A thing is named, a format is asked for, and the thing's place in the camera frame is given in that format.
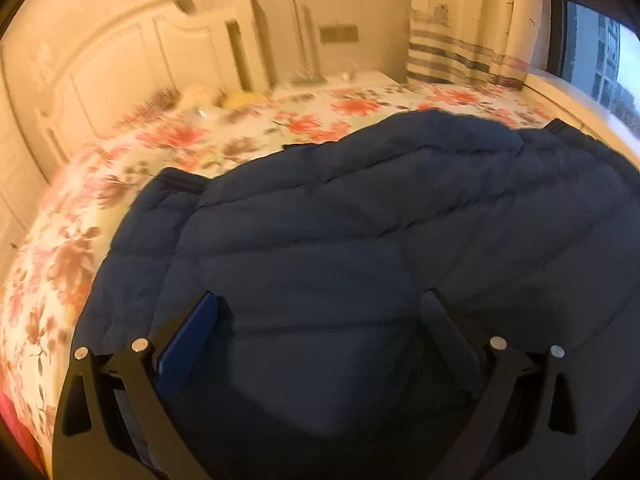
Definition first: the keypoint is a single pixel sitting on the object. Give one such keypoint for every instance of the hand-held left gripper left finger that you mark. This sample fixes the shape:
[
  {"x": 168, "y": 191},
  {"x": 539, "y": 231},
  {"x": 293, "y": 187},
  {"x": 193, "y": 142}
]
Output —
[{"x": 187, "y": 340}]

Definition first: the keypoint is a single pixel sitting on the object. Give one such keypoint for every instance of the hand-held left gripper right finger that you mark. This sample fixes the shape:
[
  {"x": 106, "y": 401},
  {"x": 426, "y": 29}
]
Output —
[{"x": 450, "y": 340}]

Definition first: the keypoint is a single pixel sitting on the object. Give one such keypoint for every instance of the navy blue puffer jacket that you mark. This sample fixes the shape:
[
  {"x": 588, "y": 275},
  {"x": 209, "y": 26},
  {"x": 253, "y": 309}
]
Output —
[{"x": 350, "y": 240}]

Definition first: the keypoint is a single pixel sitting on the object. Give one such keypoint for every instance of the floral bedsheet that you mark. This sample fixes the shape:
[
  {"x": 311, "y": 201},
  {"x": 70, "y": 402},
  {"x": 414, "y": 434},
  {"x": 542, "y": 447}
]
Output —
[{"x": 60, "y": 260}]

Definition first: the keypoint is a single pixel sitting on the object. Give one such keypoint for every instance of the red cloth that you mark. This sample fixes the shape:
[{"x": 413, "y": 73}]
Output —
[{"x": 15, "y": 425}]

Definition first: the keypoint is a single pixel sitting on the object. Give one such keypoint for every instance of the embroidered pillow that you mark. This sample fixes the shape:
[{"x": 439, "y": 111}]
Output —
[{"x": 157, "y": 99}]

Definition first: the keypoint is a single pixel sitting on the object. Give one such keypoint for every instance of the cream patterned pillow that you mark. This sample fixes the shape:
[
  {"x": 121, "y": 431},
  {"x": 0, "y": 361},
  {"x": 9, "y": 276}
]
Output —
[{"x": 200, "y": 95}]

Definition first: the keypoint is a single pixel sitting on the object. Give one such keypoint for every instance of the yellow pillow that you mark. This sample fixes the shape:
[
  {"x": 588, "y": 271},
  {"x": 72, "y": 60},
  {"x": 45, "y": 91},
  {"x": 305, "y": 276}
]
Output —
[{"x": 245, "y": 99}]

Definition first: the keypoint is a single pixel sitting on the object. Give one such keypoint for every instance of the white windowsill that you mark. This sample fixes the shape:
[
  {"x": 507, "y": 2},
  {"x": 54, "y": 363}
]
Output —
[{"x": 575, "y": 105}]

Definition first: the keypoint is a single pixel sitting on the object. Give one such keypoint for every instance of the white nightstand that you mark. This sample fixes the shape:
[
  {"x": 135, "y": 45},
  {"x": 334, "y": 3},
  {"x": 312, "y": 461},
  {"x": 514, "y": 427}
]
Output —
[{"x": 370, "y": 79}]

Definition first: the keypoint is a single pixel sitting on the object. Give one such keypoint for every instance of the white wooden headboard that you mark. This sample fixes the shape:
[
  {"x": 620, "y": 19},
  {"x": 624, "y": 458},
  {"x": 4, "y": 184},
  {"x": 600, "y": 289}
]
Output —
[{"x": 115, "y": 60}]

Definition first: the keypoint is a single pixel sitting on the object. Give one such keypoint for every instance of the window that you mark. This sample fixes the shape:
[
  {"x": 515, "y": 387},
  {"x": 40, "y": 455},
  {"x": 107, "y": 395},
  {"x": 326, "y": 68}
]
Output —
[{"x": 605, "y": 60}]

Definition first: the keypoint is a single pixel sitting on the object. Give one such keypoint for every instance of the striped patterned curtain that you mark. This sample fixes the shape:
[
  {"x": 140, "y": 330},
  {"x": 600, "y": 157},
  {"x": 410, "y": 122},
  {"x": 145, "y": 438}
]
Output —
[{"x": 460, "y": 20}]

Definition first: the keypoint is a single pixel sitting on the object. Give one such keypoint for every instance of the wall outlet plate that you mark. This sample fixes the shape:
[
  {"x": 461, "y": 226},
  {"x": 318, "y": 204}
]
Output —
[{"x": 339, "y": 33}]

